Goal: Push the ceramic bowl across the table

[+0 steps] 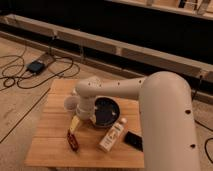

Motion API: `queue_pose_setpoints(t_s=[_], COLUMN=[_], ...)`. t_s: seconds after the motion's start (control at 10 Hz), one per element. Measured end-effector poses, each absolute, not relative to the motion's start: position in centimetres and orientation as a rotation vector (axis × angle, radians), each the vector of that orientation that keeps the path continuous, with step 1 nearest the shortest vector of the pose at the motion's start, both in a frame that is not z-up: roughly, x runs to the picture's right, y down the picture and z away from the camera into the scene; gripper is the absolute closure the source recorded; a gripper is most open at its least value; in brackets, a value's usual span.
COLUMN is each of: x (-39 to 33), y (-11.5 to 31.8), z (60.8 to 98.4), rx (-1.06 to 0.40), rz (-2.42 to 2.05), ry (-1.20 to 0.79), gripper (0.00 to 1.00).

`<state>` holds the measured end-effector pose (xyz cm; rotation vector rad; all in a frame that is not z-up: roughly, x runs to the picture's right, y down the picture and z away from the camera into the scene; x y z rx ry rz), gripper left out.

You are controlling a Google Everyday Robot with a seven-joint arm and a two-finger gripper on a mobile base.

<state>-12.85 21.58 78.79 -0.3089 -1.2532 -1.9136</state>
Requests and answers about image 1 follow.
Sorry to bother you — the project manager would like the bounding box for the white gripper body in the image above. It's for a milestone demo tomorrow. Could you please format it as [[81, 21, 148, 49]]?
[[76, 97, 96, 120]]

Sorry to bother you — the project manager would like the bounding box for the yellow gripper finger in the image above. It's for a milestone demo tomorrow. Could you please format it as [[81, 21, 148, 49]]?
[[69, 115, 81, 133]]

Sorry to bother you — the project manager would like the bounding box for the dark ceramic bowl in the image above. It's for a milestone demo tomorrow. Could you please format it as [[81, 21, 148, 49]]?
[[93, 97, 120, 128]]

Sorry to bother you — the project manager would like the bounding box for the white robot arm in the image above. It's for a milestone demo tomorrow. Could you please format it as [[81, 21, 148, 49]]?
[[75, 71, 201, 171]]

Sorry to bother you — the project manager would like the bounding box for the white paper cup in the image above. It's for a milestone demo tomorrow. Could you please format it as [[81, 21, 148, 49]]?
[[64, 96, 78, 110]]

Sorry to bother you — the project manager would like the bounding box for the red brown snack packet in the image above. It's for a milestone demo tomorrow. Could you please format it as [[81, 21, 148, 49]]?
[[67, 131, 79, 151]]

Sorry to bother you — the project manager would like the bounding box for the white plastic bottle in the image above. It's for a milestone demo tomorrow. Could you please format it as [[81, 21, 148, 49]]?
[[99, 118, 127, 152]]

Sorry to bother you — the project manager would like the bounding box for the wooden table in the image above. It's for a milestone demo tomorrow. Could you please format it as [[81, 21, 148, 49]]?
[[25, 79, 144, 168]]

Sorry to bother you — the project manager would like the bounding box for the black rectangular phone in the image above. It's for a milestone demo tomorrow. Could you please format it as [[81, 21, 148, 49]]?
[[124, 131, 143, 151]]

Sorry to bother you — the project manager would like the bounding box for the blue power adapter box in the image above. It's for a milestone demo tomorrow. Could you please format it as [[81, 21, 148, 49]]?
[[27, 61, 45, 74]]

